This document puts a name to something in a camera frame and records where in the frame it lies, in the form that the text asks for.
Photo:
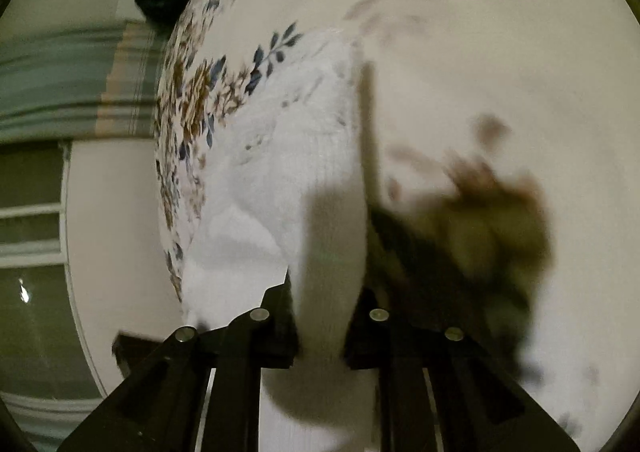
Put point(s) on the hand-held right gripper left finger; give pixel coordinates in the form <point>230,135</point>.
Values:
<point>277,327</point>

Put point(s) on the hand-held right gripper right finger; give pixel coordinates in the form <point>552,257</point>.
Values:
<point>362,337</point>

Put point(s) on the green striped curtain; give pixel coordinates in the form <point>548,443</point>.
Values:
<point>60,82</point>
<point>40,412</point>

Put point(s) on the white framed window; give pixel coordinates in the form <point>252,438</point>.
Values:
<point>35,257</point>

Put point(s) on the floral bedspread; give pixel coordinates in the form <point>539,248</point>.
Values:
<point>500,57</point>

